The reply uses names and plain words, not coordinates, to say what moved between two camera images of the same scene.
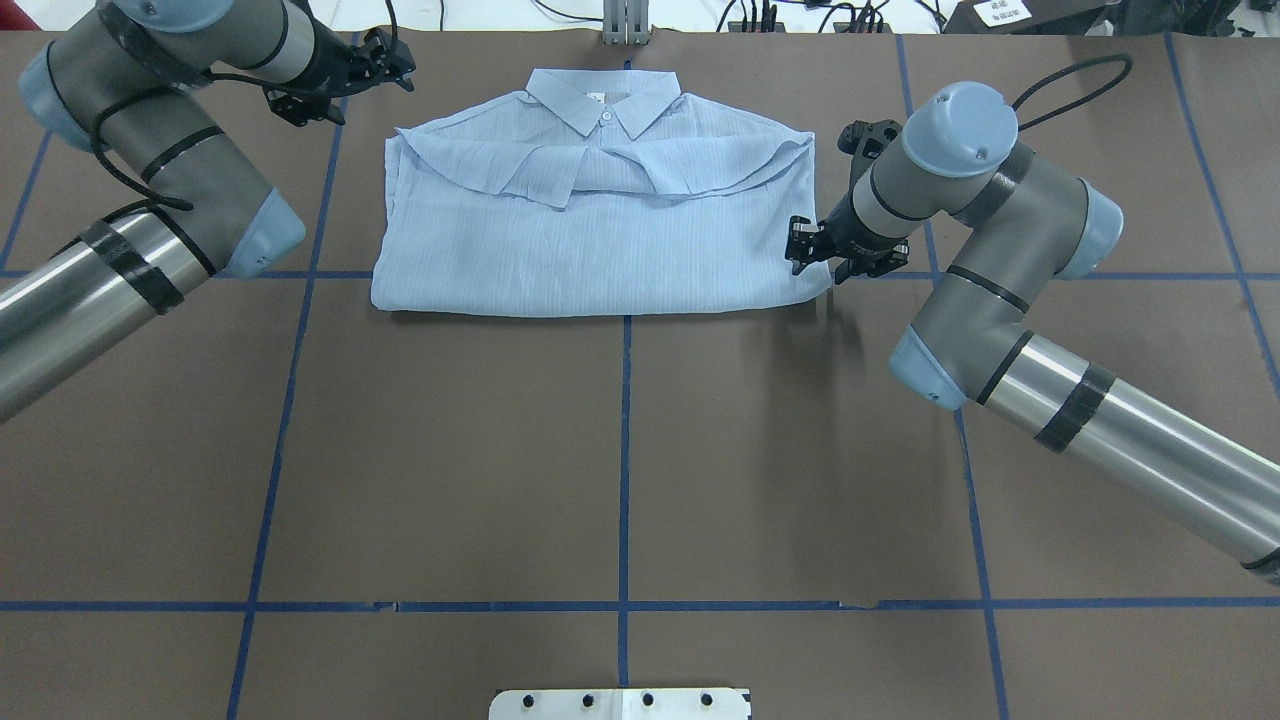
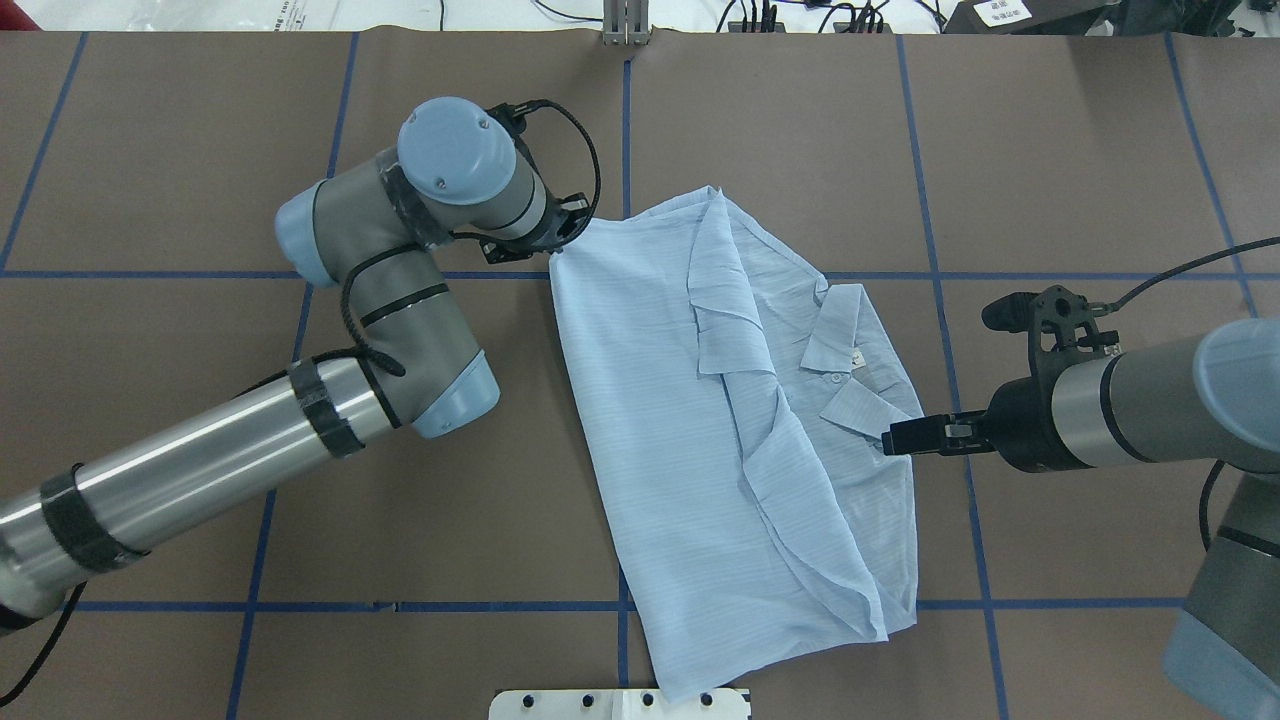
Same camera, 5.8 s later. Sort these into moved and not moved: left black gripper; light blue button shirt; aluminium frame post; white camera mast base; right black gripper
Moved: right black gripper; light blue button shirt; left black gripper
Not moved: aluminium frame post; white camera mast base
